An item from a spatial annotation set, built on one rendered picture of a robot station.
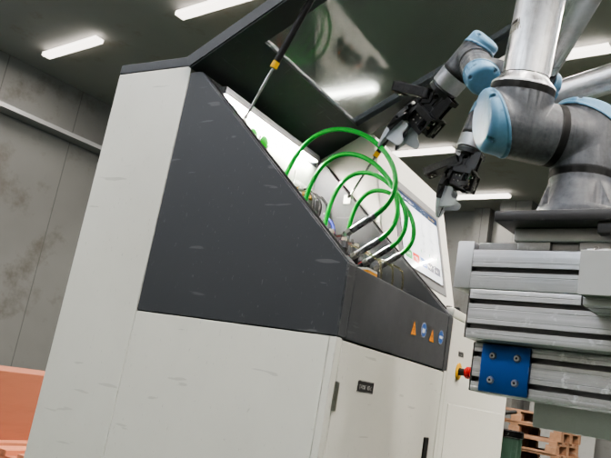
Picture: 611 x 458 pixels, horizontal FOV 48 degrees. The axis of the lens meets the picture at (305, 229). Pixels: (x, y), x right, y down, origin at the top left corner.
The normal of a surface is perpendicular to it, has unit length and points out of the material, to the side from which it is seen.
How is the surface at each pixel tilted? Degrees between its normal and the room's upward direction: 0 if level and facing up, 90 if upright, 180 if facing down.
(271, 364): 90
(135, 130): 90
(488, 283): 90
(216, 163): 90
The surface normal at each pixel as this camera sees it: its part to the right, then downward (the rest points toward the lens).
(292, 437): -0.50, -0.28
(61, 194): 0.78, 0.00
